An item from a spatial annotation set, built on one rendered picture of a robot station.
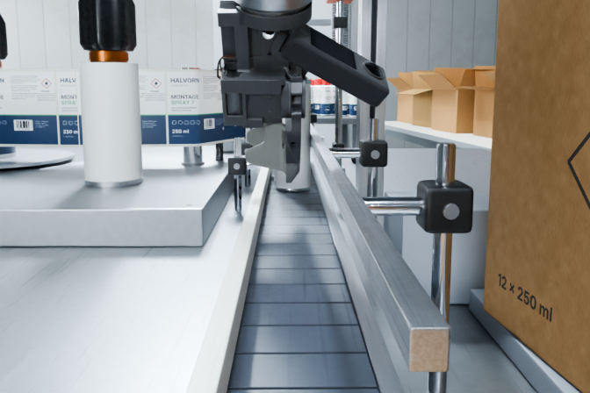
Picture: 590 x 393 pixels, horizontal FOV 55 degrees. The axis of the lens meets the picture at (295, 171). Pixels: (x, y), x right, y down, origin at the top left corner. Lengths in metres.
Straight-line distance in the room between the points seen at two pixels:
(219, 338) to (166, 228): 0.47
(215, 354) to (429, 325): 0.12
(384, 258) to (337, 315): 0.16
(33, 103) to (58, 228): 0.46
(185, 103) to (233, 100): 0.56
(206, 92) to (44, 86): 0.30
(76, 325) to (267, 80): 0.27
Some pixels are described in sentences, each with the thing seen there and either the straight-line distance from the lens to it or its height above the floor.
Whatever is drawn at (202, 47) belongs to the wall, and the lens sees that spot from 4.91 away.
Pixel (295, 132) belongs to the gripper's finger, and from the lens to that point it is 0.56.
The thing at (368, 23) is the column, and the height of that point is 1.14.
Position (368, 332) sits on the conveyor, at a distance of 0.37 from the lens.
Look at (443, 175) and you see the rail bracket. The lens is 0.36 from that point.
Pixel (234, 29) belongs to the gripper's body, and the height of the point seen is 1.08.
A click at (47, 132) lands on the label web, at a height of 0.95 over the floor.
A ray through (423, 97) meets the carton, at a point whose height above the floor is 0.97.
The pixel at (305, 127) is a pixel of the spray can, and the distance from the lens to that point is 0.82.
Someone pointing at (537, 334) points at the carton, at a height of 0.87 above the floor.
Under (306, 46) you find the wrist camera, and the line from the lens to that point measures 0.54.
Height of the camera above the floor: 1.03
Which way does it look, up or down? 8 degrees down
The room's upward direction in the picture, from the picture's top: straight up
